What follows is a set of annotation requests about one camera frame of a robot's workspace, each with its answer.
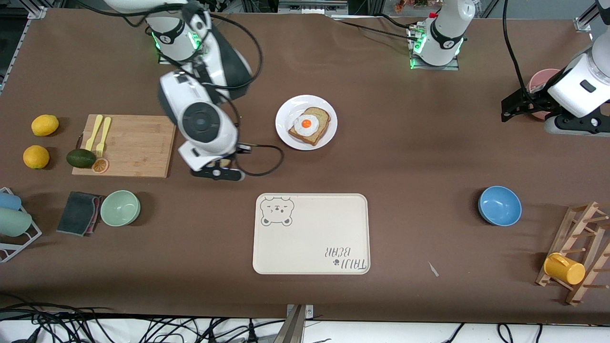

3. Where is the cream bear print tray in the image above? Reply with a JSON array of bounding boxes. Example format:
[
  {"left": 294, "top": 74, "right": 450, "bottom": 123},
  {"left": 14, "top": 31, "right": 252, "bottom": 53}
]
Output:
[{"left": 253, "top": 193, "right": 371, "bottom": 275}]

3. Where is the colourful toy pile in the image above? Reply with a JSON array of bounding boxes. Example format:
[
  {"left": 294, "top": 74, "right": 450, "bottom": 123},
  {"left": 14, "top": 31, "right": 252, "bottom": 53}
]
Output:
[{"left": 394, "top": 0, "right": 429, "bottom": 12}]

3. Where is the oval yellow lemon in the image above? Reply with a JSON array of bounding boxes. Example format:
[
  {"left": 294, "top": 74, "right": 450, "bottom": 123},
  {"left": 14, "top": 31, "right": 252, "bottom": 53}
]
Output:
[{"left": 31, "top": 114, "right": 60, "bottom": 137}]

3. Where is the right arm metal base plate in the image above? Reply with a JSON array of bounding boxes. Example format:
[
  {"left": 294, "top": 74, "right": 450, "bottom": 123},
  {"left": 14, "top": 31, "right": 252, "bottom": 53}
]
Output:
[{"left": 159, "top": 19, "right": 211, "bottom": 65}]

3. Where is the yellow plastic fork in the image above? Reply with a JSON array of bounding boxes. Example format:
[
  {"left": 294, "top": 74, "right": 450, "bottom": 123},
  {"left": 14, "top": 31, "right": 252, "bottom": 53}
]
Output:
[{"left": 96, "top": 117, "right": 112, "bottom": 158}]

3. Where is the fried egg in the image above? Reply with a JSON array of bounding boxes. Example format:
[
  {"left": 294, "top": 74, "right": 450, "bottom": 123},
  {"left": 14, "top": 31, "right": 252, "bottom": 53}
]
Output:
[{"left": 294, "top": 114, "right": 320, "bottom": 137}]

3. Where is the pale green cup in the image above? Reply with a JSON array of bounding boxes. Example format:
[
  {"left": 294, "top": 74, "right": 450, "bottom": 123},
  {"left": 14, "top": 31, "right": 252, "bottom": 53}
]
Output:
[{"left": 0, "top": 208, "right": 33, "bottom": 238}]

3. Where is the pink bowl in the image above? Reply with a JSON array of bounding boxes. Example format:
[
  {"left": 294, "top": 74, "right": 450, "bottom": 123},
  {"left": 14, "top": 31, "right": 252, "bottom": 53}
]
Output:
[{"left": 528, "top": 69, "right": 563, "bottom": 121}]

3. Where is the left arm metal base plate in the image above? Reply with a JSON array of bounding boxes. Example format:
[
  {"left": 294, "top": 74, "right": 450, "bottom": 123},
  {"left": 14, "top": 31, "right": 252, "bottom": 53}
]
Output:
[{"left": 409, "top": 26, "right": 460, "bottom": 71}]

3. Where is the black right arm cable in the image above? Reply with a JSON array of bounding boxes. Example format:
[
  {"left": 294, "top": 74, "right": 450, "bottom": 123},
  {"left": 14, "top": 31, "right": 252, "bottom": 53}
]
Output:
[{"left": 210, "top": 13, "right": 285, "bottom": 177}]

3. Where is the grey metal box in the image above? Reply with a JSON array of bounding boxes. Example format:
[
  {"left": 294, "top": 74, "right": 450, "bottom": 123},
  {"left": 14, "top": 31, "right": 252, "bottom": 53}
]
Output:
[{"left": 278, "top": 0, "right": 349, "bottom": 15}]

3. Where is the wooden mug rack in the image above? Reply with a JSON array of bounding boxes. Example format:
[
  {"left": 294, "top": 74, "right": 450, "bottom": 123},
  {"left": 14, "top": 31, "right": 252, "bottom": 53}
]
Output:
[{"left": 536, "top": 202, "right": 610, "bottom": 305}]

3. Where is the wooden cutting board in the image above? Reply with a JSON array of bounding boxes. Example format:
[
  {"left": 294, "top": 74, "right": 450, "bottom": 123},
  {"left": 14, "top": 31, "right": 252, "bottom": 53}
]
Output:
[{"left": 72, "top": 115, "right": 178, "bottom": 179}]

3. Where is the dark grey cloth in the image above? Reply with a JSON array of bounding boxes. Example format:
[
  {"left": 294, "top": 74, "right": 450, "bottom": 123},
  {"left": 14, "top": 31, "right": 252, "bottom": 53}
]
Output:
[{"left": 56, "top": 192, "right": 102, "bottom": 237}]

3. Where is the black cable tangle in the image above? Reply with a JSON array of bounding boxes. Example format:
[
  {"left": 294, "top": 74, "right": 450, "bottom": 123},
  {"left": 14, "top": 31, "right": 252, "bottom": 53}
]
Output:
[{"left": 0, "top": 293, "right": 286, "bottom": 343}]

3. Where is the white wire rack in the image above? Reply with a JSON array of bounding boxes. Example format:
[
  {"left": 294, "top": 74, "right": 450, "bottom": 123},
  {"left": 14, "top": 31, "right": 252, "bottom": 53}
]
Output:
[{"left": 0, "top": 187, "right": 42, "bottom": 263}]

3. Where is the metal mount bracket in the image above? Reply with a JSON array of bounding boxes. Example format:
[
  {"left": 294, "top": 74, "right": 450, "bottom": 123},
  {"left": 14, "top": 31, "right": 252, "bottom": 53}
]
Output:
[{"left": 272, "top": 304, "right": 315, "bottom": 343}]

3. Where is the blue bowl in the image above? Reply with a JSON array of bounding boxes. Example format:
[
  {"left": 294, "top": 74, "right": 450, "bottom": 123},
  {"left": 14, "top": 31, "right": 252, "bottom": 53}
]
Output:
[{"left": 478, "top": 186, "right": 522, "bottom": 227}]

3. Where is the white round plate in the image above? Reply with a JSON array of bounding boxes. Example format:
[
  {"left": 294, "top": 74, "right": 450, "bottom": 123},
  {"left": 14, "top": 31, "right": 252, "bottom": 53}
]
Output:
[{"left": 275, "top": 95, "right": 338, "bottom": 151}]

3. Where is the black table cable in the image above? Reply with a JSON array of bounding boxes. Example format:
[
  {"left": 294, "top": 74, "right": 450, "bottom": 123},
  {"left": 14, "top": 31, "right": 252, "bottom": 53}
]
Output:
[
  {"left": 376, "top": 13, "right": 421, "bottom": 32},
  {"left": 334, "top": 18, "right": 416, "bottom": 42}
]

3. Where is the yellow mug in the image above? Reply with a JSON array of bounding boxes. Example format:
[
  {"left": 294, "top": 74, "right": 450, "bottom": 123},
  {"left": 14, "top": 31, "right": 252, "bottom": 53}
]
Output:
[{"left": 544, "top": 252, "right": 586, "bottom": 285}]

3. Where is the round yellow citrus fruit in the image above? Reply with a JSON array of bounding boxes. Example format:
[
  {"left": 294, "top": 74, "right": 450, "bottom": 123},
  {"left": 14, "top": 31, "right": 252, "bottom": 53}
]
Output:
[{"left": 23, "top": 145, "right": 50, "bottom": 170}]

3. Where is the pale green bowl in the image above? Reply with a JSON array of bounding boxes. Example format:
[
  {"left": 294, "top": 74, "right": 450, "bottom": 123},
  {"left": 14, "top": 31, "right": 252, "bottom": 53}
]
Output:
[{"left": 100, "top": 190, "right": 141, "bottom": 227}]

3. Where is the green avocado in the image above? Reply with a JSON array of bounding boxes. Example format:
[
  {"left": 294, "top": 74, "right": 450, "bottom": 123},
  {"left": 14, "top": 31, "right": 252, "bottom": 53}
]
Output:
[{"left": 66, "top": 149, "right": 97, "bottom": 169}]

